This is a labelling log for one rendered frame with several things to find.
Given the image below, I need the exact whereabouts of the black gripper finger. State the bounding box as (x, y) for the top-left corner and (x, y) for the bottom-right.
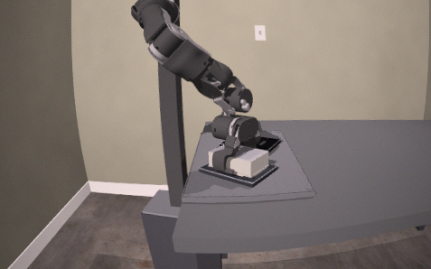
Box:
(243, 129), (261, 149)
(212, 131), (241, 174)

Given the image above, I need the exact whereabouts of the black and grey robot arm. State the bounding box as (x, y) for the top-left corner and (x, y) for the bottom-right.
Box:
(131, 0), (253, 115)

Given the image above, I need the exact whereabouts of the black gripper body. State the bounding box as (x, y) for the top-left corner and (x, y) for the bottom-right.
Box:
(211, 110), (258, 143)

